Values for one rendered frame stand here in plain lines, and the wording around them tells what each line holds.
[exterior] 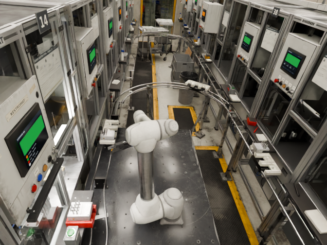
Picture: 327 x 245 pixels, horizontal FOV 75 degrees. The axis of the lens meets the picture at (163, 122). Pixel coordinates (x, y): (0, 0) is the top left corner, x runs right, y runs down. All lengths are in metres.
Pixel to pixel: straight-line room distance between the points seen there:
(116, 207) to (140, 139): 0.79
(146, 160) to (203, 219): 0.77
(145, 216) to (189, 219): 0.42
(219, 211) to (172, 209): 1.22
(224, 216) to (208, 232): 0.97
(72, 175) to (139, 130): 0.79
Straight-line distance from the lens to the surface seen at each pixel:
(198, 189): 2.02
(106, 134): 2.11
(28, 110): 1.03
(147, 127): 1.24
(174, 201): 1.59
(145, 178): 1.41
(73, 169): 1.87
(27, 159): 1.00
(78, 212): 1.49
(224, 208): 2.83
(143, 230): 1.76
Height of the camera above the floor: 2.23
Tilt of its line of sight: 35 degrees down
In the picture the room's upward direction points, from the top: 6 degrees clockwise
